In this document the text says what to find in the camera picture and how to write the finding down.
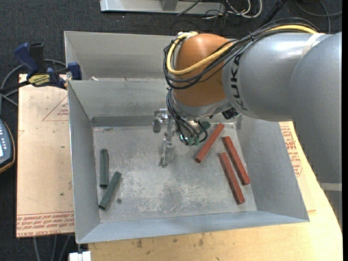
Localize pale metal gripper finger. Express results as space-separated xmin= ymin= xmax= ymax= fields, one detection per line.
xmin=165 ymin=145 xmax=176 ymax=165
xmin=158 ymin=145 xmax=169 ymax=168

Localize grey metal bin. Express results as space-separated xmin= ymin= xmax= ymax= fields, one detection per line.
xmin=64 ymin=30 xmax=310 ymax=245

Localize red-brown flat block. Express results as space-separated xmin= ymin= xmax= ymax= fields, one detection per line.
xmin=194 ymin=122 xmax=226 ymax=164
xmin=221 ymin=136 xmax=251 ymax=187
xmin=217 ymin=152 xmax=246 ymax=206

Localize dark green flat block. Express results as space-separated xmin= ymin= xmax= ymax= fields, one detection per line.
xmin=98 ymin=148 xmax=110 ymax=188
xmin=98 ymin=171 xmax=122 ymax=211

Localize brown cardboard board red print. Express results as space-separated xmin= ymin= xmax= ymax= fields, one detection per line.
xmin=16 ymin=73 xmax=318 ymax=239

